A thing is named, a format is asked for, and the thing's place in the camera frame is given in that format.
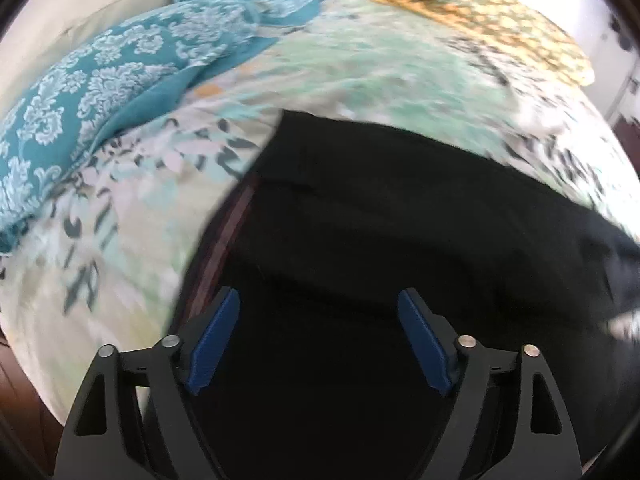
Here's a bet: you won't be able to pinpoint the floral leaf-print bedsheet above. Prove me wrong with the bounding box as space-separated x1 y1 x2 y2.
0 0 640 411

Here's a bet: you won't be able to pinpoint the teal damask patterned pillow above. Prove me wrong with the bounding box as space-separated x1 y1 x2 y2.
0 0 348 253

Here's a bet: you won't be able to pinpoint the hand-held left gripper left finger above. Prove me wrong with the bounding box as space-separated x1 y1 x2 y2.
52 286 240 480

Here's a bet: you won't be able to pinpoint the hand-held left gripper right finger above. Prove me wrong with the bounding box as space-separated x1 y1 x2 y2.
397 287 584 480

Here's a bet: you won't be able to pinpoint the black pants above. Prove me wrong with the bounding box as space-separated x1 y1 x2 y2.
172 110 640 480

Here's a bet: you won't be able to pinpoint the orange floral pillow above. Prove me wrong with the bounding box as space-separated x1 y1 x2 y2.
364 0 596 86

